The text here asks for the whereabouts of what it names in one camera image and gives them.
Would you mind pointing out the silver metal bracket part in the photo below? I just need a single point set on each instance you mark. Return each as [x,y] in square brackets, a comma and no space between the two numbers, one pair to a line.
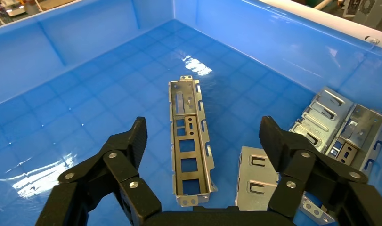
[256,174]
[178,174]
[362,131]
[321,115]

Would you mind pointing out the white metal shelving rack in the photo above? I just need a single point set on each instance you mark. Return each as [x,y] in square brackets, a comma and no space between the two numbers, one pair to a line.
[318,21]

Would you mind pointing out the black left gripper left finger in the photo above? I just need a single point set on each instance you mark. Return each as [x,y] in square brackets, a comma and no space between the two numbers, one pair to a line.
[128,187]

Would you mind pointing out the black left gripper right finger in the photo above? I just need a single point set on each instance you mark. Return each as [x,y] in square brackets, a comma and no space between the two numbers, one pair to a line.
[290,168]

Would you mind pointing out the blue plastic bin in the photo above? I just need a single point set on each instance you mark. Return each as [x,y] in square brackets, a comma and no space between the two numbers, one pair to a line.
[84,93]

